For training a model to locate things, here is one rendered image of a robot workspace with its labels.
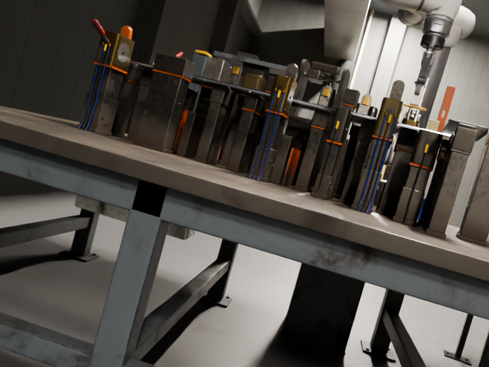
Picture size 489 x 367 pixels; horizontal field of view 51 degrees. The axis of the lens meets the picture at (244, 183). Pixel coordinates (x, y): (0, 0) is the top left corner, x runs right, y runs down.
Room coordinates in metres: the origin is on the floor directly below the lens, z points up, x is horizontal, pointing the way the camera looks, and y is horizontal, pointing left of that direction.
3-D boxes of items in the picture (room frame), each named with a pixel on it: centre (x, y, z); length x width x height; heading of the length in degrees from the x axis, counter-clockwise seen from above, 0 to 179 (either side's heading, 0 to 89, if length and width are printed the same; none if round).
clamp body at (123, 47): (1.88, 0.59, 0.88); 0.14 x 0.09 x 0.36; 163
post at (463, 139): (1.35, -0.52, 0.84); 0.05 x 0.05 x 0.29; 73
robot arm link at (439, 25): (1.76, -0.48, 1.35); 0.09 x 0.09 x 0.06
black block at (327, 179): (1.64, -0.24, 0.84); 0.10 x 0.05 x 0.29; 163
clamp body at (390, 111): (1.56, -0.36, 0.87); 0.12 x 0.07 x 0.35; 163
